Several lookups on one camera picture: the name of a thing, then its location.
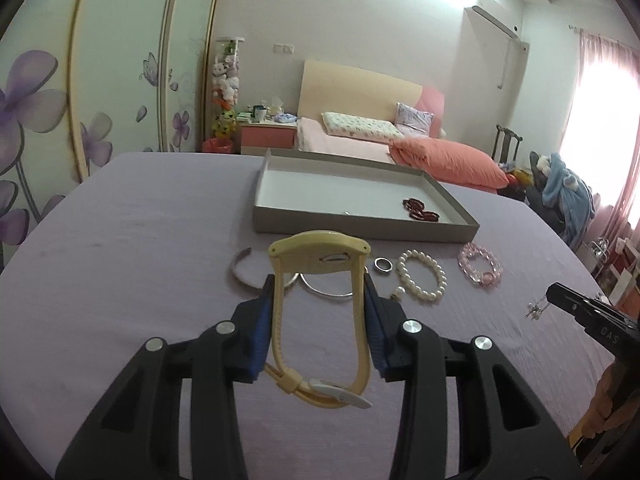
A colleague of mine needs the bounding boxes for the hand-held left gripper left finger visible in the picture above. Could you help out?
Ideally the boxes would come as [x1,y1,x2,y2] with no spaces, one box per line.
[55,275,276,480]

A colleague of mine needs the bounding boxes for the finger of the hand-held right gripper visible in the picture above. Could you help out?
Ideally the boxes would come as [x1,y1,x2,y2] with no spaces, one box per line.
[546,282,640,361]

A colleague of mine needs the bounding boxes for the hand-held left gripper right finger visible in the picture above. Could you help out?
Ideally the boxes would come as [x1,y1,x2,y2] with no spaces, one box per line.
[364,272,586,480]

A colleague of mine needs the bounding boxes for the thin round silver bangle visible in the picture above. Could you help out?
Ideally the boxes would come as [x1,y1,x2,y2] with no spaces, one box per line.
[282,271,357,301]

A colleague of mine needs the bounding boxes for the white pearl bracelet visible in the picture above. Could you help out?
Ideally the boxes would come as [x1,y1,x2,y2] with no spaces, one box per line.
[396,249,447,304]

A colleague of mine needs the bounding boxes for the silver cuff bangle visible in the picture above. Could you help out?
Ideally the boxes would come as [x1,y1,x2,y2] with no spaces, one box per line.
[231,247,262,295]

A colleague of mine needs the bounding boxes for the yellow wrist watch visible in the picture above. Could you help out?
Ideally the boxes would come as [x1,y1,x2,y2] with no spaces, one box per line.
[262,230,375,409]

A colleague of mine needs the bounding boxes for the pink crystal bead bracelet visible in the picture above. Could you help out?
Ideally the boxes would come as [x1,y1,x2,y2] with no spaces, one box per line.
[457,242,503,288]

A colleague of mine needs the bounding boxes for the grey cardboard tray box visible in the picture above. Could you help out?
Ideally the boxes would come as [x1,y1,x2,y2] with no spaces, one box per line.
[252,148,481,245]

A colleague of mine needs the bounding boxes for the person's right hand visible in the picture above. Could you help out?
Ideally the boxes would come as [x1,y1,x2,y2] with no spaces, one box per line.
[575,357,640,453]

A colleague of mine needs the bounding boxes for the dark padded chair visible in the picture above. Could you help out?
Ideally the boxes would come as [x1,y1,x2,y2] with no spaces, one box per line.
[527,151,568,233]

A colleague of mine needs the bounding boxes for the blue plush garment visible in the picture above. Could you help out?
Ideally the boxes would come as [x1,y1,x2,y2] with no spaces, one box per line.
[542,154,598,241]

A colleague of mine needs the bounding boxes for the orange duvet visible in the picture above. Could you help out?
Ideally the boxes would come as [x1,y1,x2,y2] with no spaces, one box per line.
[389,137,511,190]

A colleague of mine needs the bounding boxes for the bed with pink sheet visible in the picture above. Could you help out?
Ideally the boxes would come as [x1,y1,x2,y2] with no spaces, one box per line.
[295,117,511,191]

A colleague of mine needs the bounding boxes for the pink nightstand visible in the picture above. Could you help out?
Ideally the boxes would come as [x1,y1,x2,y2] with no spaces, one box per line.
[239,119,299,156]

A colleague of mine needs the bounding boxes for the dark wooden chair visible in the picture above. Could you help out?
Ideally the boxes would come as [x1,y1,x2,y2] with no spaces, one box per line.
[491,124,523,163]

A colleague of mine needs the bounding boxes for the white patterned pillow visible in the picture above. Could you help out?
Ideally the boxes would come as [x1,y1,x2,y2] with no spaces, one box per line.
[321,111,403,142]

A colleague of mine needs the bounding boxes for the pink curtain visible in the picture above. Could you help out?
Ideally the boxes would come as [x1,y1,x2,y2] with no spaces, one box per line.
[555,32,640,261]

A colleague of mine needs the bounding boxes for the yellow plush toy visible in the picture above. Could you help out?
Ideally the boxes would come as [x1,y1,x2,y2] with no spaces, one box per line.
[215,110,237,138]

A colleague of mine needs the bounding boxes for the small purple pillow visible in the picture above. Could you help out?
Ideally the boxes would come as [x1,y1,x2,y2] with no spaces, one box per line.
[394,102,435,136]

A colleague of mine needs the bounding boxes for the cream wooden headboard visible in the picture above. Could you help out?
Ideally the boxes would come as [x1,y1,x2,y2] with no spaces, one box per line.
[297,60,446,138]

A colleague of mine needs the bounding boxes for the clear tube of plush toys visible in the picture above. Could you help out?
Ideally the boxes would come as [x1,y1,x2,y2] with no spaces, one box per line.
[210,36,246,153]

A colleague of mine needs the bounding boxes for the flower printed wardrobe doors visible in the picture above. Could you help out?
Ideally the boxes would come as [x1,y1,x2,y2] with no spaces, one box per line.
[0,0,226,271]

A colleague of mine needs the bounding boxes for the white air conditioner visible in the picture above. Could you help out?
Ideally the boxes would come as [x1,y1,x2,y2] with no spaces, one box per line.
[465,0,530,91]

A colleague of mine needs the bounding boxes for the dark red bead bracelet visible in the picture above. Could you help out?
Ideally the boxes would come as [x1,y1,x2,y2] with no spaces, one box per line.
[401,198,441,222]

